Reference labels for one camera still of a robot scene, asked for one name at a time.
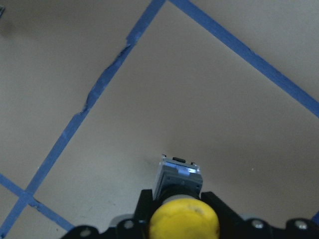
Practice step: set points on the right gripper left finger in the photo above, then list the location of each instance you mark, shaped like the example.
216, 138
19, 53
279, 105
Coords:
130, 227

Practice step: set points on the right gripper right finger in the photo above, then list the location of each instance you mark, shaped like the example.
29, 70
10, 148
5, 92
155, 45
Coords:
232, 226

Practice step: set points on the yellow push button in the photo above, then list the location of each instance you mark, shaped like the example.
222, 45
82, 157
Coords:
180, 213

